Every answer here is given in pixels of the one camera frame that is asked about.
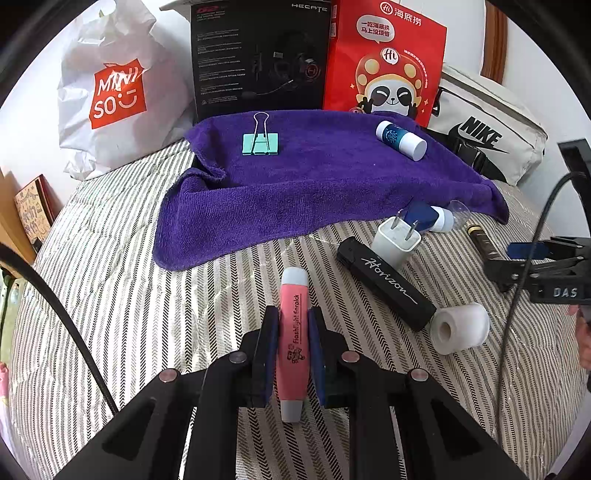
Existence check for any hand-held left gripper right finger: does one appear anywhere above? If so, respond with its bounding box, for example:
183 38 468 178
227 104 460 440
308 305 529 480

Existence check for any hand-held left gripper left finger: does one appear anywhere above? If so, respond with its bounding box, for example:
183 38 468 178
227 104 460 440
53 305 280 480

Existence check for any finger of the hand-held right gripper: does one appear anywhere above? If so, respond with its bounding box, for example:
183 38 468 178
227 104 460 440
507 236 591 259
485 259 578 292

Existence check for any pink flashlight stick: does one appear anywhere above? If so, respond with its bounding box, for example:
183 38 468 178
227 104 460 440
276 267 310 424

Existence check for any dark brown lip balm tube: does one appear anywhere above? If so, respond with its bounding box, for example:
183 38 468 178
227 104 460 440
466 223 502 261

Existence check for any black rectangular lighter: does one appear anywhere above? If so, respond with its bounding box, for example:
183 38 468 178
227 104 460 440
336 236 437 333

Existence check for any white usb wall charger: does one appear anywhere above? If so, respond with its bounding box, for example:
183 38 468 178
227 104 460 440
372 209 422 268

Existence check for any person's right hand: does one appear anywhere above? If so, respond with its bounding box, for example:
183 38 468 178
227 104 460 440
575 305 591 370

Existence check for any white tape roll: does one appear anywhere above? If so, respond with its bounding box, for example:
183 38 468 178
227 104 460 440
430 303 491 355

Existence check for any small blue plastic piece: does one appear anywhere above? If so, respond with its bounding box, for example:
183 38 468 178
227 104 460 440
403 200 439 233

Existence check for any purple towel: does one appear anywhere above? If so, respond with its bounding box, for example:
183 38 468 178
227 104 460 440
153 110 510 272

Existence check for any white waist bag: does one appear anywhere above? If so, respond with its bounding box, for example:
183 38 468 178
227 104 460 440
422 62 549 188

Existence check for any blue and white bottle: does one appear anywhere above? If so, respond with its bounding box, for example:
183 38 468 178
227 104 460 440
375 120 428 162

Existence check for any teal binder clip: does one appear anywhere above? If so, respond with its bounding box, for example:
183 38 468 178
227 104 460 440
242 112 280 156

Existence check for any red panda paper bag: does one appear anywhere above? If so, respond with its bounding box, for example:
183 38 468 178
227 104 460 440
322 0 448 129

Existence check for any brown book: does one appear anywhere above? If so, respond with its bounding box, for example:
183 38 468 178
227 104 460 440
13 174 58 245

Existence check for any black headset box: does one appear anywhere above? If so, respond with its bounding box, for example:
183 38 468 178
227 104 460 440
190 0 334 124

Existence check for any wooden furniture edge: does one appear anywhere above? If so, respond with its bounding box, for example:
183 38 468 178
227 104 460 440
0 168 35 280

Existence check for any white plastic shopping bag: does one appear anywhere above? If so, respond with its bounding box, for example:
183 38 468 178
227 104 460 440
56 0 197 182

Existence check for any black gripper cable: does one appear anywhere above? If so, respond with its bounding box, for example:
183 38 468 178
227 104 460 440
501 171 591 374
0 244 122 414

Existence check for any brown wooden frame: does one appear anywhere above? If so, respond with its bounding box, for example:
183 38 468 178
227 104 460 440
479 4 509 84

